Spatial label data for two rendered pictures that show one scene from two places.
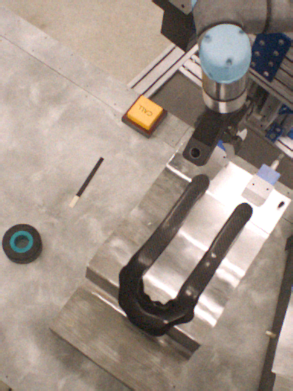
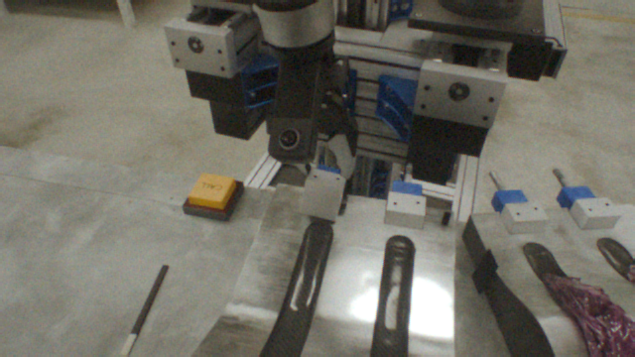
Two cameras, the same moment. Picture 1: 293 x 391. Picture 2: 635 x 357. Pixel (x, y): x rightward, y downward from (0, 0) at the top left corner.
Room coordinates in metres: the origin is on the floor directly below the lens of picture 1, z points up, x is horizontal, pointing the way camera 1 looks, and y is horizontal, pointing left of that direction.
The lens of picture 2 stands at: (0.13, -0.04, 1.33)
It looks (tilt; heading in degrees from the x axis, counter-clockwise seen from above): 43 degrees down; 349
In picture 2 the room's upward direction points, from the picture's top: straight up
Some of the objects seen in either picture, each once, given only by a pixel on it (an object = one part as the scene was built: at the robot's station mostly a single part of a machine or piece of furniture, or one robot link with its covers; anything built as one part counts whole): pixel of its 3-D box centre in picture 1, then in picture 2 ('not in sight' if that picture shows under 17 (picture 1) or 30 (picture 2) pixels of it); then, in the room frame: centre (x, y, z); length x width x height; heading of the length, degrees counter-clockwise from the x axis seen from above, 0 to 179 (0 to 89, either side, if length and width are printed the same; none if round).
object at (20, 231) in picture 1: (22, 243); not in sight; (0.31, 0.24, 0.82); 0.08 x 0.08 x 0.04
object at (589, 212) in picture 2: not in sight; (573, 196); (0.52, -0.52, 0.86); 0.13 x 0.05 x 0.05; 174
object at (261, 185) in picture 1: (268, 175); (406, 192); (0.55, -0.25, 0.89); 0.13 x 0.05 x 0.05; 156
